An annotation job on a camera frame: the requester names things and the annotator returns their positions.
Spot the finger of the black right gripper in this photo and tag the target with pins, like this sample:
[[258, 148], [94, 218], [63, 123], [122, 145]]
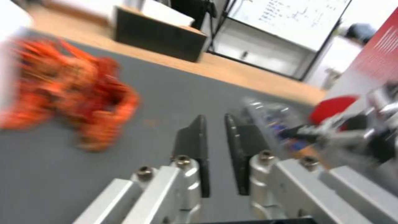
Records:
[[329, 134]]

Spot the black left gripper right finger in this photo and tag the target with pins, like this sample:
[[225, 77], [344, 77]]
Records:
[[241, 149]]

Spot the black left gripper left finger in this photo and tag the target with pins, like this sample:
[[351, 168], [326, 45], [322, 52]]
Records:
[[190, 149]]

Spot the white takeout container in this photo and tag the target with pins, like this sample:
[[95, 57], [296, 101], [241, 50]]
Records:
[[7, 70]]

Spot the red rounded object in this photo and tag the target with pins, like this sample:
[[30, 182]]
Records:
[[331, 107]]

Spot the red banner board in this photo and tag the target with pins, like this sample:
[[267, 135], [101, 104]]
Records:
[[379, 51]]

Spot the person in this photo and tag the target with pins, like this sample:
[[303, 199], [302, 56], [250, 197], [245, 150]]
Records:
[[362, 32]]

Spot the dark wooden cabinet box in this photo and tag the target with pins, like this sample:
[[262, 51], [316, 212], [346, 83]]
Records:
[[155, 39]]

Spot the red orange crayfish food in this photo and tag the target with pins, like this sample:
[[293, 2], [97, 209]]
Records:
[[73, 93]]

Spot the black stand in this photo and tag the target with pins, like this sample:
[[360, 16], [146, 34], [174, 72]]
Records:
[[202, 11]]

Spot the white box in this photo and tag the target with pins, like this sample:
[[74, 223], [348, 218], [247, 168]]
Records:
[[168, 10]]

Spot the whiteboard with black frame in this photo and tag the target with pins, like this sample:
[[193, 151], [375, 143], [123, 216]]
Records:
[[289, 23]]

